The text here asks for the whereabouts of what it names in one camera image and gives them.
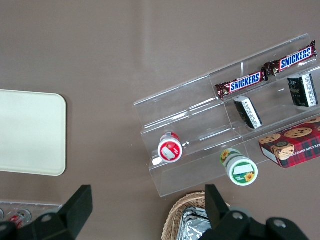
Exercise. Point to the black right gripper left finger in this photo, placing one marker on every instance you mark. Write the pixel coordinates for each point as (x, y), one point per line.
(75, 212)

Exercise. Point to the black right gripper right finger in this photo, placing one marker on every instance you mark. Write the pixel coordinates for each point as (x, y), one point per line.
(220, 217)

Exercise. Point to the light wicker basket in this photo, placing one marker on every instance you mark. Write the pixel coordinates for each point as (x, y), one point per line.
(172, 220)

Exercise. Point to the cream plastic tray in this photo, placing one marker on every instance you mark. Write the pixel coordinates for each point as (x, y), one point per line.
(30, 132)

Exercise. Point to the clear acrylic bottle rack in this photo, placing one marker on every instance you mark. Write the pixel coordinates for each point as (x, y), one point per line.
(50, 207)

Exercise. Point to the stacked aluminium foil containers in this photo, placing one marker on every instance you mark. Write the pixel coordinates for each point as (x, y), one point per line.
(192, 227)

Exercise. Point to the green lid yogurt cup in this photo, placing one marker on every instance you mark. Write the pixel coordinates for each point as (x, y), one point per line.
(241, 171)

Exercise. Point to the red cola bottle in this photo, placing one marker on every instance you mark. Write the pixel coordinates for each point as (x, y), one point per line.
(20, 216)

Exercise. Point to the red lid yogurt cup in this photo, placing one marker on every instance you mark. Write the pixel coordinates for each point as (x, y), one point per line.
(170, 150)

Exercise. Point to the red plaid cookie box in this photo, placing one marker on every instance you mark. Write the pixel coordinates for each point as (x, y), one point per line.
(300, 147)

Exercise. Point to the small black snack box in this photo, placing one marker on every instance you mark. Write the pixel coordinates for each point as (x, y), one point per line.
(248, 113)
(302, 90)

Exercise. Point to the clear acrylic stepped shelf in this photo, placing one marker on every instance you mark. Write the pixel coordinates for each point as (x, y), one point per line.
(180, 112)
(275, 110)

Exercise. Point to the Snickers chocolate bar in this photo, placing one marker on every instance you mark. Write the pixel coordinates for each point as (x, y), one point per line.
(292, 59)
(243, 85)

